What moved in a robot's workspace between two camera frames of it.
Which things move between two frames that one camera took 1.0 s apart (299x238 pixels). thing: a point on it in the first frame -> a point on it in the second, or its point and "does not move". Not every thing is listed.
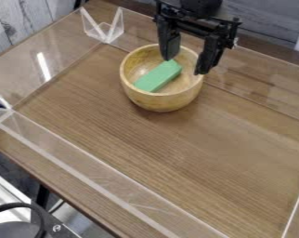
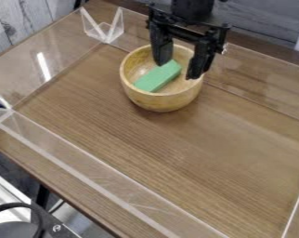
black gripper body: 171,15 -> 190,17
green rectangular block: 152,81 does not move
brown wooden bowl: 176,94 does not move
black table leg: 43,197 does not move
